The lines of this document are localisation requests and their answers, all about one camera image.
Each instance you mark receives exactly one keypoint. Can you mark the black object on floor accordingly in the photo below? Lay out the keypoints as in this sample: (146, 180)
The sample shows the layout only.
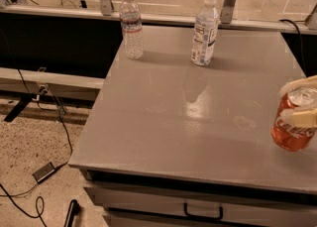
(73, 210)

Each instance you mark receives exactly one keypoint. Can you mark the white labelled water bottle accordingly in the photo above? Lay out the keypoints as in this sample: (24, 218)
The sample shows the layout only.
(205, 32)

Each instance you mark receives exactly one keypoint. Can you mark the clear ribbed water bottle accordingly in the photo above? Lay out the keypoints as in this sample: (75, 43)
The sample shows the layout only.
(132, 29)

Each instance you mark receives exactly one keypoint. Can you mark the red coke can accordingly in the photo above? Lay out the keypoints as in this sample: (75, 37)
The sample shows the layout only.
(284, 133)

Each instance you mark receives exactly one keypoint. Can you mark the grey low bench rail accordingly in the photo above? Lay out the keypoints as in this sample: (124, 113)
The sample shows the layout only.
(60, 85)

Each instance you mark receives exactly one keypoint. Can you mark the grey drawer cabinet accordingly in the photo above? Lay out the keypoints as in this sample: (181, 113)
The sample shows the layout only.
(139, 201)

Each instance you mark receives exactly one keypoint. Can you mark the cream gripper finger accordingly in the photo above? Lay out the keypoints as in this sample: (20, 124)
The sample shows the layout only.
(300, 118)
(310, 81)

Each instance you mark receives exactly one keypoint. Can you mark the black drawer handle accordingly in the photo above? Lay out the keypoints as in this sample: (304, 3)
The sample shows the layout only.
(205, 215)

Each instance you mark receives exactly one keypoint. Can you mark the black power adapter brick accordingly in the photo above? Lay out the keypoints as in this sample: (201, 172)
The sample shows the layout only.
(44, 172)

